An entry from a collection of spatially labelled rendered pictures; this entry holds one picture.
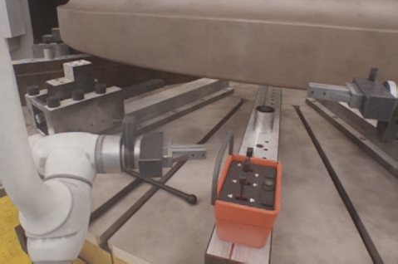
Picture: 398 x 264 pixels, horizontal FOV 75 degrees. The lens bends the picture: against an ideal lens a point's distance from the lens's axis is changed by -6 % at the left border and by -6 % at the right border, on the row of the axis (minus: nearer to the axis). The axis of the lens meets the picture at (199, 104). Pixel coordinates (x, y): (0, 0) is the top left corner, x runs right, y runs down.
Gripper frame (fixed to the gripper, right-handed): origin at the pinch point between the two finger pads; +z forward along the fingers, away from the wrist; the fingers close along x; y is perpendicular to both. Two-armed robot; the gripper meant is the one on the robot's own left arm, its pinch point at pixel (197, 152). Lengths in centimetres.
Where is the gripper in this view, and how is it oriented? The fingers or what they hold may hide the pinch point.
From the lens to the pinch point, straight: 66.2
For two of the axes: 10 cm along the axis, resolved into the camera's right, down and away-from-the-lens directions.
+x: 0.9, 3.7, -9.2
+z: 10.0, -0.1, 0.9
